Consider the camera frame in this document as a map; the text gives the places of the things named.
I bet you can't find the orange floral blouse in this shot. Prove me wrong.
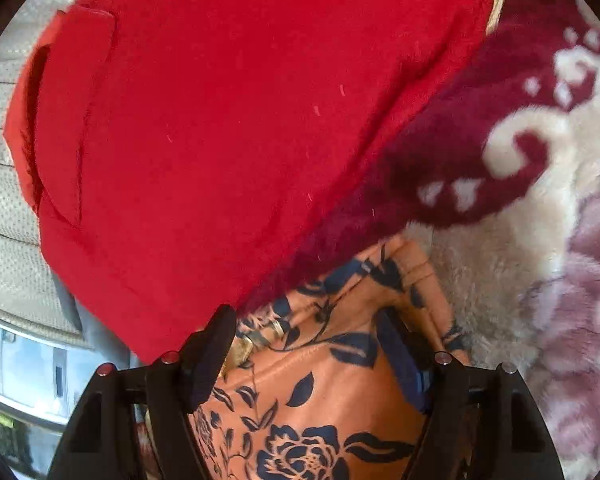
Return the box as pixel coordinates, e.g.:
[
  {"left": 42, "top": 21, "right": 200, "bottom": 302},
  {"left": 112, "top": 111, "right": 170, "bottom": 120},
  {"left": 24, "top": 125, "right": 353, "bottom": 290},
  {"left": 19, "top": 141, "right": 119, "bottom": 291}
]
[{"left": 189, "top": 235, "right": 467, "bottom": 479}]

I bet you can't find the dotted beige curtain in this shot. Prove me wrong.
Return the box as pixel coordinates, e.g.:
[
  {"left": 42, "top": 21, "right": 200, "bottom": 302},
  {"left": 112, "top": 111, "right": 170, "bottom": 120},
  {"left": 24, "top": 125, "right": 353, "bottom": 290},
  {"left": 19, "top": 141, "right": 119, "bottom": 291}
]
[{"left": 0, "top": 0, "right": 102, "bottom": 351}]

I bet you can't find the floral plush blanket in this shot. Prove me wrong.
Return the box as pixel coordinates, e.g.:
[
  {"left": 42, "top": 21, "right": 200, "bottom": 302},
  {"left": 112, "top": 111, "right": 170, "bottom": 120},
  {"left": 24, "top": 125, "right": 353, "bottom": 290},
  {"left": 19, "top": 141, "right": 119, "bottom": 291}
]
[{"left": 249, "top": 0, "right": 600, "bottom": 479}]

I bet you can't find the red folded garment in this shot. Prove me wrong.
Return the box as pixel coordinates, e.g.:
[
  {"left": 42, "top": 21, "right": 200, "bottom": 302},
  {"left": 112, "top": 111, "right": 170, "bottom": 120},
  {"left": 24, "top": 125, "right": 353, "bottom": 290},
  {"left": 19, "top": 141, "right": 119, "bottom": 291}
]
[{"left": 4, "top": 0, "right": 494, "bottom": 361}]

